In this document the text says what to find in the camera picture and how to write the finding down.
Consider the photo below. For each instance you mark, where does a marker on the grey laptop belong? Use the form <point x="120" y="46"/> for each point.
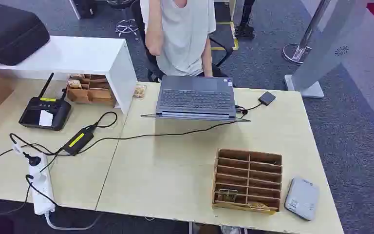
<point x="195" y="98"/>

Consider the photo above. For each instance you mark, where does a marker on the printed card on desk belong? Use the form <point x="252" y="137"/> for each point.
<point x="140" y="91"/>

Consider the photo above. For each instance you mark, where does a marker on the black office chair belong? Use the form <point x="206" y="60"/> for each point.
<point x="151" y="66"/>

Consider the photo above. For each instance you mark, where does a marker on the person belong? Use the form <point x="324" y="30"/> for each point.
<point x="180" y="38"/>

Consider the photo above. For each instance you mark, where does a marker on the small black external drive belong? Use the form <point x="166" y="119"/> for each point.
<point x="267" y="98"/>

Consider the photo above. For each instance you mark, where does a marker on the wooden slotted card box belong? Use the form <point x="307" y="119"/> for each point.
<point x="248" y="176"/>

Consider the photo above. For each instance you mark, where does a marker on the yellow floor tape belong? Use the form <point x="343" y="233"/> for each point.
<point x="234" y="35"/>

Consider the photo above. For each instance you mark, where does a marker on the wooden box with compartments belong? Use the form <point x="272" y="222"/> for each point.
<point x="91" y="93"/>

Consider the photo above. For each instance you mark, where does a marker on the chrome chair base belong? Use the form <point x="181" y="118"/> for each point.
<point x="126" y="27"/>

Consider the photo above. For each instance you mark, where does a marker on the black power adapter yellow label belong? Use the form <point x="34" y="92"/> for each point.
<point x="78" y="140"/>

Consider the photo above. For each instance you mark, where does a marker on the flat card with print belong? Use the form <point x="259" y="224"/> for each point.
<point x="258" y="206"/>

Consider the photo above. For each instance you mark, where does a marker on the white desk shelf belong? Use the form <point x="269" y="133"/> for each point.
<point x="77" y="55"/>

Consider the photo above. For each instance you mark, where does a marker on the black router with antenna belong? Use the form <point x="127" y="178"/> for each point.
<point x="46" y="111"/>

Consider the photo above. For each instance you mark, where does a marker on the grey card reader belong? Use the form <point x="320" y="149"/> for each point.
<point x="302" y="198"/>

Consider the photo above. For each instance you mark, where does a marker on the black cabinet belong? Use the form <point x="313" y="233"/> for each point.
<point x="85" y="8"/>

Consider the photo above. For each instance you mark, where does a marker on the grey kiosk pillar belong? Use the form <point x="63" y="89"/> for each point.
<point x="329" y="45"/>

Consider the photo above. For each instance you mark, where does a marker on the black plug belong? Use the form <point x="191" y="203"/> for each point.
<point x="33" y="159"/>

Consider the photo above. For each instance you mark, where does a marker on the white plug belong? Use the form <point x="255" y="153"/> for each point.
<point x="37" y="176"/>

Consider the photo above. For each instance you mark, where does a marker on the white power strip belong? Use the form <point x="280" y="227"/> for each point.
<point x="41" y="190"/>

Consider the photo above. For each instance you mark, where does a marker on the black carrying case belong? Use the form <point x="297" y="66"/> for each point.
<point x="9" y="32"/>

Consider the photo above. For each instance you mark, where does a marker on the chrome stanchion post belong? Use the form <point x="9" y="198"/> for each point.
<point x="298" y="51"/>

